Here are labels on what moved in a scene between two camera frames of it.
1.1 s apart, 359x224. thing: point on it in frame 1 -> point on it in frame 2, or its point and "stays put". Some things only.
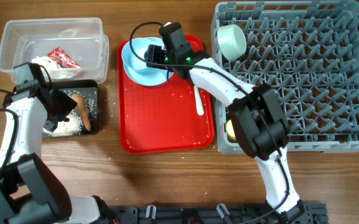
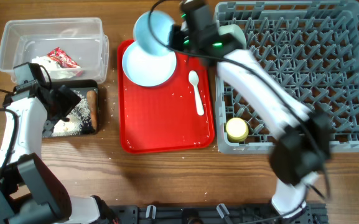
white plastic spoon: (199, 104) stays put
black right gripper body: (156, 54) -> (180, 41)
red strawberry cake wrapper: (64, 60) stays put
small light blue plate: (140, 46) -> (161, 24)
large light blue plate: (137, 69) stays put
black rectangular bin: (84, 117) stays put
